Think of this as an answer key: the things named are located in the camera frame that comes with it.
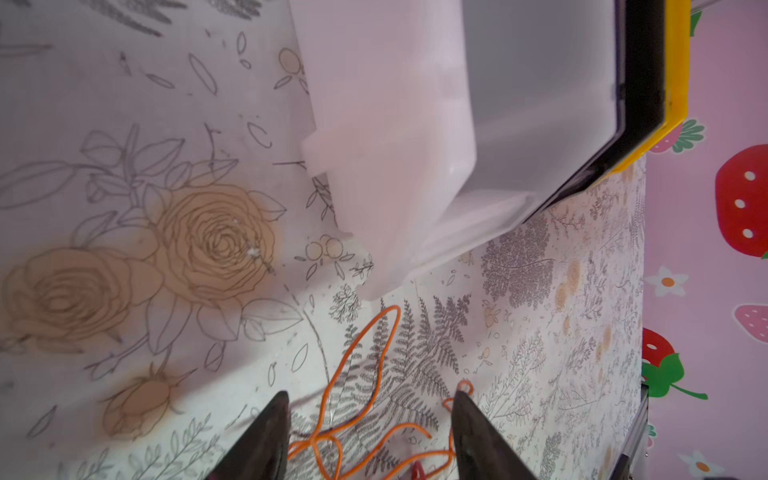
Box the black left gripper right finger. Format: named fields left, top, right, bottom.
left=451, top=391, right=536, bottom=480

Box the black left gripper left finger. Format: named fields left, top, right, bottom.
left=206, top=391, right=291, bottom=480

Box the orange cable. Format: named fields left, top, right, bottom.
left=286, top=304, right=475, bottom=480

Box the white translucent storage bin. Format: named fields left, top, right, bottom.
left=290, top=1, right=626, bottom=300

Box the black plastic storage bin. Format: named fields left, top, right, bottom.
left=535, top=0, right=666, bottom=214

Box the yellow plastic storage bin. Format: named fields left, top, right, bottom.
left=609, top=1, right=692, bottom=176

